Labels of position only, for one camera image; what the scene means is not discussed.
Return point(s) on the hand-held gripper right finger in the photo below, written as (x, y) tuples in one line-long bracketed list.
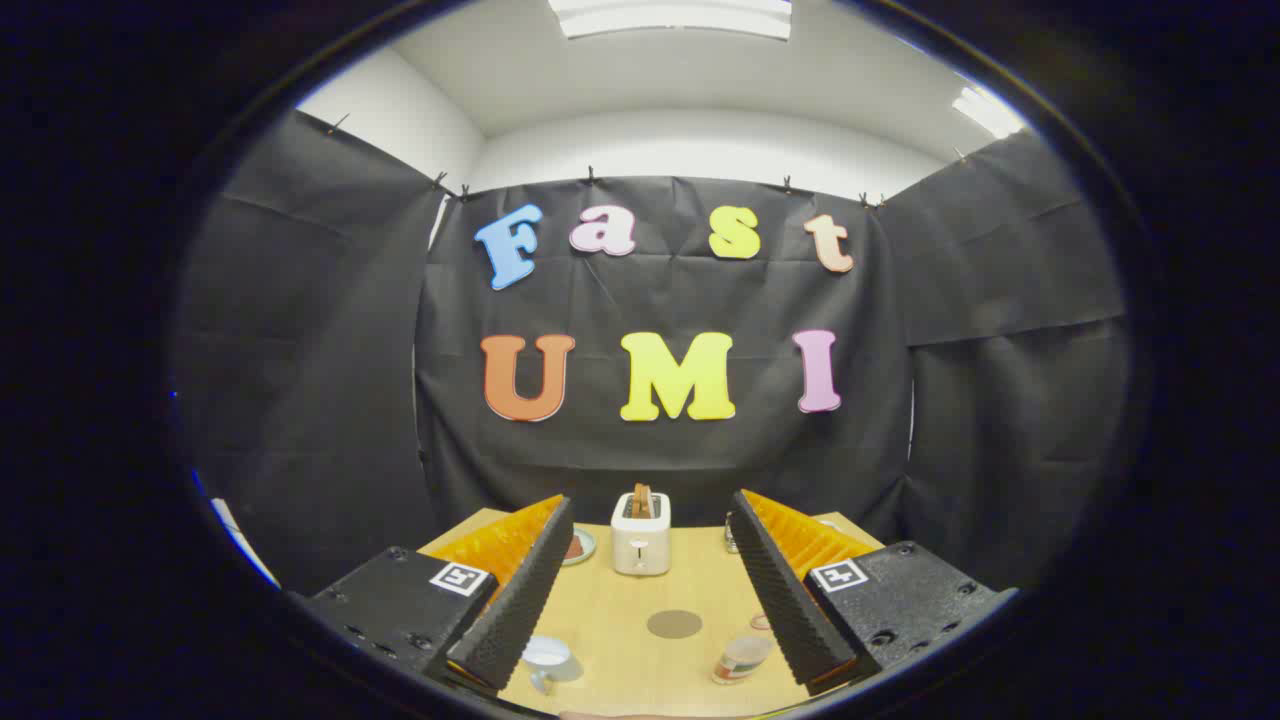
[(780, 590)]

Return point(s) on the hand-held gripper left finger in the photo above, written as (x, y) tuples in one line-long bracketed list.
[(520, 590)]

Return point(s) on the white cup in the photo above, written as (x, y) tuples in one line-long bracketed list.
[(545, 653)]

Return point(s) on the clear plastic juice bottle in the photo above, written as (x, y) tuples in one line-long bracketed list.
[(740, 660)]

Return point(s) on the round brown coaster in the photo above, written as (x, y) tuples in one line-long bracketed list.
[(674, 624)]

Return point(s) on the pale green plate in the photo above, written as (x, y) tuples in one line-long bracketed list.
[(585, 547)]

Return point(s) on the wooden table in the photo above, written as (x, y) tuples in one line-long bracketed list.
[(640, 595)]

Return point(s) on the white toaster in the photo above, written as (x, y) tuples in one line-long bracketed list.
[(640, 548)]

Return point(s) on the toasted bread slice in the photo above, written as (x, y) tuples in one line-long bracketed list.
[(641, 500)]

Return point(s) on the small ceiling light panel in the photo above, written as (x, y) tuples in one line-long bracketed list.
[(988, 112)]

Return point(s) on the large ceiling light panel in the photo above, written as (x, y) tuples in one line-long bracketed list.
[(670, 15)]

